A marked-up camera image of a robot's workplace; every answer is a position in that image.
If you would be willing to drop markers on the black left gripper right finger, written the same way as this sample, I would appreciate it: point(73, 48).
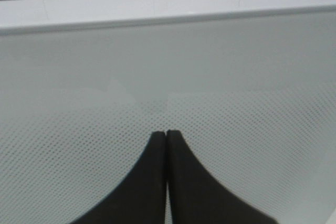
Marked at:
point(196, 196)

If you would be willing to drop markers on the white microwave door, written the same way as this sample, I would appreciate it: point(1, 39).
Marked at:
point(249, 83)

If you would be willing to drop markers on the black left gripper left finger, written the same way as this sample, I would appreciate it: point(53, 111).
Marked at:
point(141, 196)

